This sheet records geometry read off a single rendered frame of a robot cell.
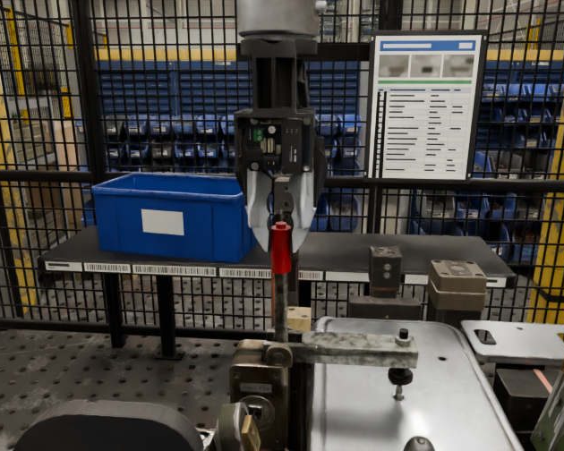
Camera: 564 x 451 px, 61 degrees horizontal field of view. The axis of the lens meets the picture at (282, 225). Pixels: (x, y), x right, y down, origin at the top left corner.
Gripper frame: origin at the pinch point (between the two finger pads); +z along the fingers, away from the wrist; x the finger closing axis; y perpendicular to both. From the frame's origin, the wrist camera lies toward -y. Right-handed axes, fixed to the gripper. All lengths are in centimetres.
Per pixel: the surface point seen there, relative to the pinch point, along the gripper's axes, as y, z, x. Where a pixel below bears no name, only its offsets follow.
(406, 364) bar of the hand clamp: 1.8, 13.9, 14.3
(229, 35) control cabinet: -639, -73, -132
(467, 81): -54, -16, 33
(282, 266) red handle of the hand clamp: 1.1, 2.9, 0.2
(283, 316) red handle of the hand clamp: 0.8, 9.1, 0.3
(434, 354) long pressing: -9.8, 19.5, 20.2
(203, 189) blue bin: -51, 6, -22
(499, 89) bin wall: -197, -12, 86
